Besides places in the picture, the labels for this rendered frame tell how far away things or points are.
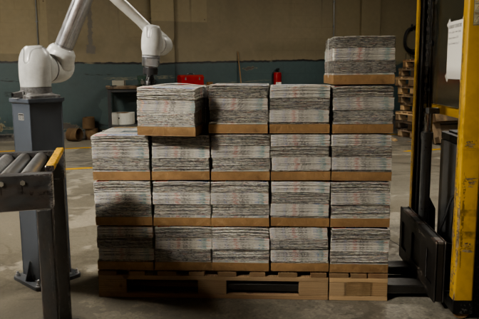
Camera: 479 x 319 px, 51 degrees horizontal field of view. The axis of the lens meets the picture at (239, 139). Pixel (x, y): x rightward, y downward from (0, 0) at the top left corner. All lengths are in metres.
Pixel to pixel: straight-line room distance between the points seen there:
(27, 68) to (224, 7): 6.87
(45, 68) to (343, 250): 1.78
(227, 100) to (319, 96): 0.44
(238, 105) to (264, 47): 7.16
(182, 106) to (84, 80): 6.80
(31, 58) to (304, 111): 1.42
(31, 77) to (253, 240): 1.40
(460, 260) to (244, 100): 1.22
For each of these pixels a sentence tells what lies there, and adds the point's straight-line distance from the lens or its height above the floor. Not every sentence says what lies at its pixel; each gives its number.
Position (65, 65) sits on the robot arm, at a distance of 2.99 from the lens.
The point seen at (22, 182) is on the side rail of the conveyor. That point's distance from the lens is 1.81.
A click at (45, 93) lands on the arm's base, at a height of 1.02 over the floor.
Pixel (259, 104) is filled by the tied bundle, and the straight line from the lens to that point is 2.42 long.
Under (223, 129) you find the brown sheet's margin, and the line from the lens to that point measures 2.44.
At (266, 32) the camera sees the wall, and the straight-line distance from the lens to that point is 9.59.
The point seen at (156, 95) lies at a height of 1.03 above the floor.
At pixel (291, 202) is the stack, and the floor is 0.50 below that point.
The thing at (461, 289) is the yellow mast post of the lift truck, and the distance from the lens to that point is 2.59.
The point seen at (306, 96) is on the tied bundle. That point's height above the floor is 1.01.
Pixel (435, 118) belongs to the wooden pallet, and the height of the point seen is 0.40.
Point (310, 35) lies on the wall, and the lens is 9.88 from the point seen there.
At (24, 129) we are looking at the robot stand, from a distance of 2.85.
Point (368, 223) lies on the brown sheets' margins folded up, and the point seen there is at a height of 0.40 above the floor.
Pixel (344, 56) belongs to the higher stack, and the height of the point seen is 1.20.
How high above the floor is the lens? 1.13
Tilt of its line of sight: 8 degrees down
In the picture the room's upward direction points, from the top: straight up
